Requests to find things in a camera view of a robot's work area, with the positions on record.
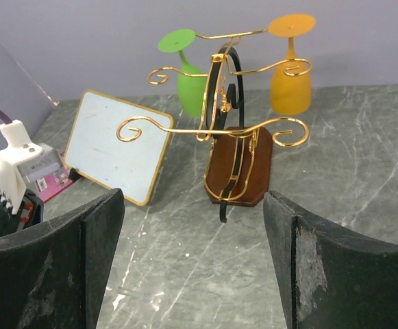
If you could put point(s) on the pink card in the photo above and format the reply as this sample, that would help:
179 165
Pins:
54 183

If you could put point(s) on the gold wire glass rack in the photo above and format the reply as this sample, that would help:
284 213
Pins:
238 168

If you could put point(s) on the green wine glass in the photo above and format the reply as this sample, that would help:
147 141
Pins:
190 90

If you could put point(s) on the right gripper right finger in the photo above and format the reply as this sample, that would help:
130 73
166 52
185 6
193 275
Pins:
329 276

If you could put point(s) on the gold framed whiteboard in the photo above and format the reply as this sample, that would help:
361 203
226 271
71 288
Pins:
113 143

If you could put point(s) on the orange wine glass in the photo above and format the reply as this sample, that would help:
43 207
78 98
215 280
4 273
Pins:
291 84

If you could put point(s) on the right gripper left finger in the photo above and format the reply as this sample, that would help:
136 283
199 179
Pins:
54 274

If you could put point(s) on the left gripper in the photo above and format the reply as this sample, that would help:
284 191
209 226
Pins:
29 213

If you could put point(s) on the clear wine glass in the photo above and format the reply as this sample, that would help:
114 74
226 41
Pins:
150 292

